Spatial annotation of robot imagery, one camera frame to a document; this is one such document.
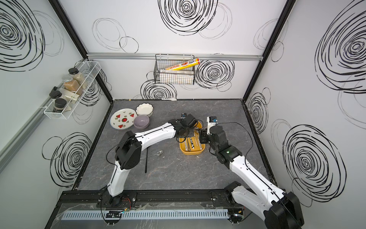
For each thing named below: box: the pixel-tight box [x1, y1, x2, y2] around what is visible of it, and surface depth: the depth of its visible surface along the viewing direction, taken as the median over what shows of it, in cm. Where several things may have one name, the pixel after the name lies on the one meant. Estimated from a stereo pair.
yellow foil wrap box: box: [164, 58, 201, 71], surface depth 91 cm
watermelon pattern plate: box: [109, 108, 138, 131], surface depth 110 cm
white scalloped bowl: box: [135, 102, 154, 118], surface depth 114 cm
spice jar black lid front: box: [49, 90, 62, 99], surface depth 65 cm
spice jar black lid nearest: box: [54, 98, 68, 109], surface depth 64 cm
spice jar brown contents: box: [63, 79, 81, 92], surface depth 72 cm
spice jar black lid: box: [68, 67, 80, 75], surface depth 75 cm
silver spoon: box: [147, 149, 163, 158], surface depth 91 cm
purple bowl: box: [133, 114, 150, 130], surface depth 104 cm
